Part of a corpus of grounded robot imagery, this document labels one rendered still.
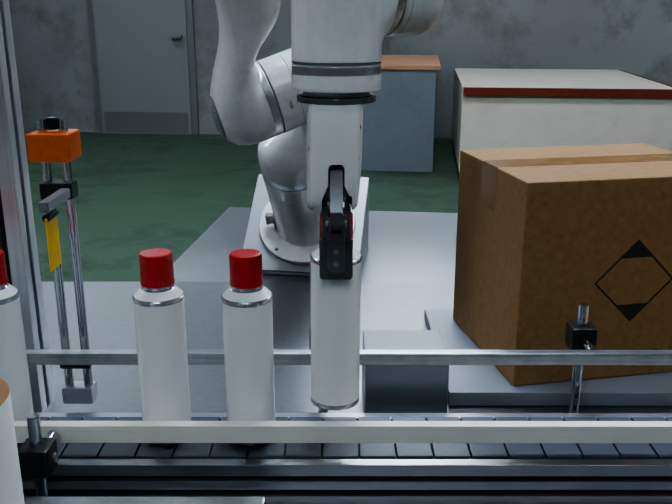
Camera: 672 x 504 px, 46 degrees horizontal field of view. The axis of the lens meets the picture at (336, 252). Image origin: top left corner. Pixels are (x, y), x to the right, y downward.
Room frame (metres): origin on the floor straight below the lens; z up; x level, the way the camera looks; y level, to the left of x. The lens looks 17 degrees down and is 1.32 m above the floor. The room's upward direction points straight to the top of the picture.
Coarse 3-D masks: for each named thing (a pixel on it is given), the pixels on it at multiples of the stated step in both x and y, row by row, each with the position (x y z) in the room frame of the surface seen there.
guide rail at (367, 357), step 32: (32, 352) 0.80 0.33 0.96; (64, 352) 0.80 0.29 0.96; (96, 352) 0.80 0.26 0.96; (128, 352) 0.80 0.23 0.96; (192, 352) 0.80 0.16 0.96; (288, 352) 0.80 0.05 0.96; (384, 352) 0.80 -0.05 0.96; (416, 352) 0.80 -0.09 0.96; (448, 352) 0.80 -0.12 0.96; (480, 352) 0.80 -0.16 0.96; (512, 352) 0.80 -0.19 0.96; (544, 352) 0.80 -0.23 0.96; (576, 352) 0.80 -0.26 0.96; (608, 352) 0.80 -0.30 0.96; (640, 352) 0.80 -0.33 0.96
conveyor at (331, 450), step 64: (64, 448) 0.74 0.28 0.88; (128, 448) 0.74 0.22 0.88; (192, 448) 0.74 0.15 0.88; (256, 448) 0.74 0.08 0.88; (320, 448) 0.74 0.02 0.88; (384, 448) 0.74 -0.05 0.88; (448, 448) 0.74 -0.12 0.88; (512, 448) 0.74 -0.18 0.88; (576, 448) 0.74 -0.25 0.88; (640, 448) 0.74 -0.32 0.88
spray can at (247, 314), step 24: (240, 264) 0.75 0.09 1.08; (240, 288) 0.75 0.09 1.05; (264, 288) 0.76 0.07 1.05; (240, 312) 0.74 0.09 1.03; (264, 312) 0.75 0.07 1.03; (240, 336) 0.74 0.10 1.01; (264, 336) 0.75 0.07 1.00; (240, 360) 0.74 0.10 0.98; (264, 360) 0.75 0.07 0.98; (240, 384) 0.74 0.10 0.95; (264, 384) 0.74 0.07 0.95; (240, 408) 0.74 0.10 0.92; (264, 408) 0.74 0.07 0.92
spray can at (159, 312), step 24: (144, 264) 0.75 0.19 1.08; (168, 264) 0.76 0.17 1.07; (144, 288) 0.75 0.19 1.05; (168, 288) 0.76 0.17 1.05; (144, 312) 0.74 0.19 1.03; (168, 312) 0.74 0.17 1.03; (144, 336) 0.74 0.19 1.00; (168, 336) 0.74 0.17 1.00; (144, 360) 0.74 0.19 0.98; (168, 360) 0.74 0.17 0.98; (144, 384) 0.75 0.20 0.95; (168, 384) 0.74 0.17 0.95; (144, 408) 0.75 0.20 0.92; (168, 408) 0.74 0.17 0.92
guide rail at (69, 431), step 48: (96, 432) 0.72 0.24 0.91; (144, 432) 0.72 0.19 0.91; (192, 432) 0.72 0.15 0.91; (240, 432) 0.72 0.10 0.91; (288, 432) 0.72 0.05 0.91; (336, 432) 0.72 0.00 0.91; (384, 432) 0.72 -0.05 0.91; (432, 432) 0.72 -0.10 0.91; (480, 432) 0.72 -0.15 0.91; (528, 432) 0.72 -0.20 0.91; (576, 432) 0.72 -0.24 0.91; (624, 432) 0.72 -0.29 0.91
